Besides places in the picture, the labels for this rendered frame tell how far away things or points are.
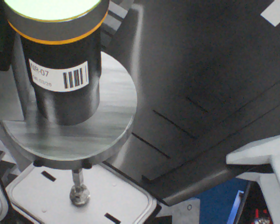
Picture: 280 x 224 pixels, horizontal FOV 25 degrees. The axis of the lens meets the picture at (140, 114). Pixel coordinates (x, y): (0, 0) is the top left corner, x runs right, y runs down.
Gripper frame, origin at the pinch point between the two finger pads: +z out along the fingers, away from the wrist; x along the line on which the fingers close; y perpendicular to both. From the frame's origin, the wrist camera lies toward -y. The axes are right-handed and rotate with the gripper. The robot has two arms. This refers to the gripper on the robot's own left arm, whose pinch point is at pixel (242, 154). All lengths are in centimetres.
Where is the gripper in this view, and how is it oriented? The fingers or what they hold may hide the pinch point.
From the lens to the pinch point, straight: 46.6
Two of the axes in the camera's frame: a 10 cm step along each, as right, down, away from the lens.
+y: 0.0, 9.0, -4.3
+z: -10.0, -0.1, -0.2
